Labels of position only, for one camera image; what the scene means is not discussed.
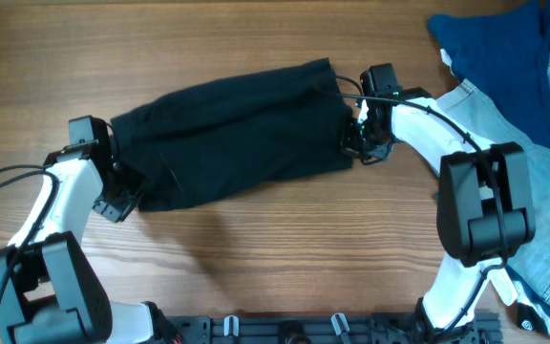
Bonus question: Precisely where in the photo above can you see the black shorts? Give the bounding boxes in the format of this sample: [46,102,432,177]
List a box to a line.
[111,58,352,212]

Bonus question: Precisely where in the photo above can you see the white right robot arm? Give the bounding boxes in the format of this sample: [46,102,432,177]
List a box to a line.
[341,64,536,343]

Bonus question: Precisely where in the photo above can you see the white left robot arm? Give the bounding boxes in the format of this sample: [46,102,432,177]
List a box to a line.
[0,116,159,343]

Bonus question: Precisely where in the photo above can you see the dark blue shirt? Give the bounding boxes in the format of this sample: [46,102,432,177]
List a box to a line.
[428,1,550,148]

